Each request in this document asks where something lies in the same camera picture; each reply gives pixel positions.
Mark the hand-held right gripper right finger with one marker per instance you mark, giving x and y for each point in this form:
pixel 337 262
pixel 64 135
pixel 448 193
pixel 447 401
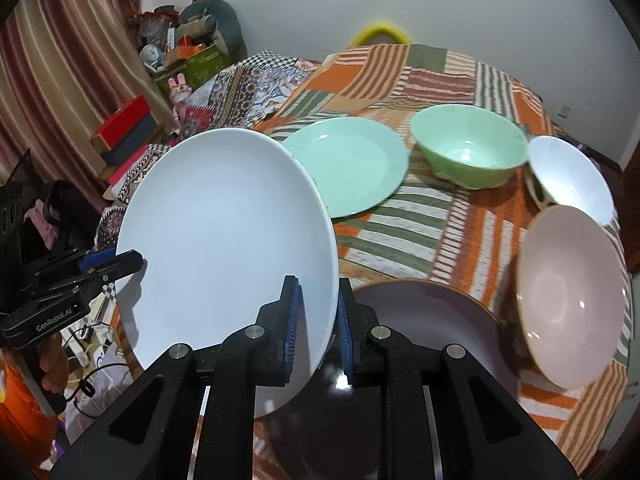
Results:
pixel 345 332

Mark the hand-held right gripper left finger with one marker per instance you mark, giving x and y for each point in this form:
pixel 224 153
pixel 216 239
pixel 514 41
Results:
pixel 292 322

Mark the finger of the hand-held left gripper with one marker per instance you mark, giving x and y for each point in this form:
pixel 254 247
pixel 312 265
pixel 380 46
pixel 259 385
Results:
pixel 122 263
pixel 97 258

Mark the white plate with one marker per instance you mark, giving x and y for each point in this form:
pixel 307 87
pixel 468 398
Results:
pixel 220 240

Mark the dark purple plate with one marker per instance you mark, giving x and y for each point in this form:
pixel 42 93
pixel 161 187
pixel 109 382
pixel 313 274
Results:
pixel 450 320

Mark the green plate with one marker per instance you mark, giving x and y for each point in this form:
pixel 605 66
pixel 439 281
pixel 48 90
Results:
pixel 350 165

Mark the pink bowl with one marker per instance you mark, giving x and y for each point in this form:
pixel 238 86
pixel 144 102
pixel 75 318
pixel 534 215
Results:
pixel 565 290

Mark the green bowl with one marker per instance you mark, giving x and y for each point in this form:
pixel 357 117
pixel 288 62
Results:
pixel 465 135

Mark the white bowl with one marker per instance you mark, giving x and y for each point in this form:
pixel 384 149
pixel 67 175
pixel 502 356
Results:
pixel 570 175

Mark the person's left hand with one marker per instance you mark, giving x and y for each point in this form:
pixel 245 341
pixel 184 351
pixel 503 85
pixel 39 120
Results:
pixel 50 365

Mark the pink cloth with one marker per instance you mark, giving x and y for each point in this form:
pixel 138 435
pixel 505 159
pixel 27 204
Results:
pixel 42 222

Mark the orange striped patchwork blanket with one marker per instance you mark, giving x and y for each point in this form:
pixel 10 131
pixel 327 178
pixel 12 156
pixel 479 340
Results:
pixel 410 230

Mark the dark grey box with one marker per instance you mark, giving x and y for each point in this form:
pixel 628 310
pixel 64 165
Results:
pixel 135 142

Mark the red box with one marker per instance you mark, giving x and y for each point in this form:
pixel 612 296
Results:
pixel 122 120

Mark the pink bunny toy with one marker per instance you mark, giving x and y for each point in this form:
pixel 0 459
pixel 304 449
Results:
pixel 179 87

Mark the brown striped curtain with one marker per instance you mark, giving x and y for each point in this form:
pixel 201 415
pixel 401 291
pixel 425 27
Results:
pixel 60 60

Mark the ornate patterned blanket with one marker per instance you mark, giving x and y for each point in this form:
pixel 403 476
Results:
pixel 240 90

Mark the green cardboard box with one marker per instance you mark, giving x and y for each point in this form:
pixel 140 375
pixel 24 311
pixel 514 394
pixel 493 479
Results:
pixel 200 67

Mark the yellow foam hoop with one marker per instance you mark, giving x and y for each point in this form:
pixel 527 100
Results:
pixel 380 27

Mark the white wall socket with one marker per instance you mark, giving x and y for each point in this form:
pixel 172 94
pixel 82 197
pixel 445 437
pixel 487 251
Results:
pixel 564 111

